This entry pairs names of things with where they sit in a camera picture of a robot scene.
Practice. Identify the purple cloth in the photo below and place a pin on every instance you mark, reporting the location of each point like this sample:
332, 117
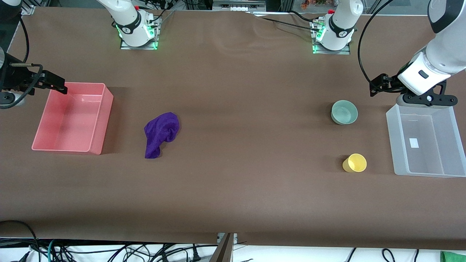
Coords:
162, 131

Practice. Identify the metal table bracket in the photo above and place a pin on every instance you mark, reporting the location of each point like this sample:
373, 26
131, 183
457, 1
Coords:
224, 249

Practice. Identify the white power strip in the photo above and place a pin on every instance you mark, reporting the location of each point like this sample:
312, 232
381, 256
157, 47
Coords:
238, 6

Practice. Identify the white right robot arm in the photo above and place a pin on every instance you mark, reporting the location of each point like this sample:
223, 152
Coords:
128, 19

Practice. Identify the green cloth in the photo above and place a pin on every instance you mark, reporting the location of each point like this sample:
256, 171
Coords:
453, 256

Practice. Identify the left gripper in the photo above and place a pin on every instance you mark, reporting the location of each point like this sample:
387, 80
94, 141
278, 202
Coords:
390, 83

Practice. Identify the clear plastic bin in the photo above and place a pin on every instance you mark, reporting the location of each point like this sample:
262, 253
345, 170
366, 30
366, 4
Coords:
426, 142

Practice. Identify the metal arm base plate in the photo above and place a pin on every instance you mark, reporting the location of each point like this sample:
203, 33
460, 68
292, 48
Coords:
153, 43
344, 51

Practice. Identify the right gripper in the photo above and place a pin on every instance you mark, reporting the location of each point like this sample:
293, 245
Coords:
14, 78

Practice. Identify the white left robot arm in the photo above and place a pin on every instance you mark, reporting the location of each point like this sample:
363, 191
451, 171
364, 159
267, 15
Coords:
448, 54

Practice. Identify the pink plastic bin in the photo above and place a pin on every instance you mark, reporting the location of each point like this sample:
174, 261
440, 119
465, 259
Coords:
72, 120

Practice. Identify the white label sticker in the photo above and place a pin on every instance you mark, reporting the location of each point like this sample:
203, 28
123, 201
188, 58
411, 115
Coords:
414, 143

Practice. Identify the yellow cup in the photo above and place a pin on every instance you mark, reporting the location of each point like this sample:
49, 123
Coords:
355, 163

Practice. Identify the pale green bowl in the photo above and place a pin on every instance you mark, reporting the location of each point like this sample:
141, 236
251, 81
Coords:
344, 112

